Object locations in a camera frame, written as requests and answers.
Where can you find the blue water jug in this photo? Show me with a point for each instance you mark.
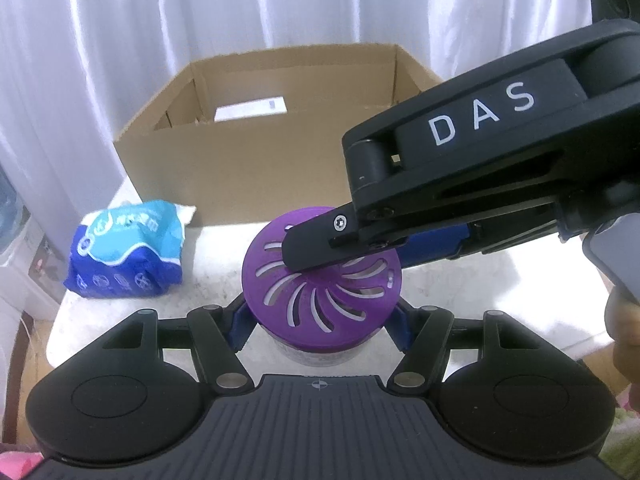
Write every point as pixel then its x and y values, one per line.
pixel 10 215

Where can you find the white curtain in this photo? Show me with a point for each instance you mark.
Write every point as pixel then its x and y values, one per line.
pixel 150 10

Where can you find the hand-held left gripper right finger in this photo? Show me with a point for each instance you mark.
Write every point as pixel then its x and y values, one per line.
pixel 400 330

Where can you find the green pink printed cloth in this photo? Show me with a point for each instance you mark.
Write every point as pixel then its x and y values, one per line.
pixel 625 425

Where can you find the blue wet wipes packet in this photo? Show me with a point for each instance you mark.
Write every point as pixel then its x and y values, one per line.
pixel 120 265

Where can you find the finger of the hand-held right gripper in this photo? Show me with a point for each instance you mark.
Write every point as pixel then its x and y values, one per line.
pixel 315 245

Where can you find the air freshener jar purple lid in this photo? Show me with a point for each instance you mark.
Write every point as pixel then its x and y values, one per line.
pixel 320 310

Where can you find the person's right hand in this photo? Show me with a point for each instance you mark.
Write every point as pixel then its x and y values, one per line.
pixel 625 340

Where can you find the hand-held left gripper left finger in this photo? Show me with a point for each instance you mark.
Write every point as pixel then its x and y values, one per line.
pixel 241 325

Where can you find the white box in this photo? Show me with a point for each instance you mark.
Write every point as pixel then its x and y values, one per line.
pixel 245 109

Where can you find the brown cardboard box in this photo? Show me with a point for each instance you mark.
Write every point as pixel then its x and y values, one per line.
pixel 225 170

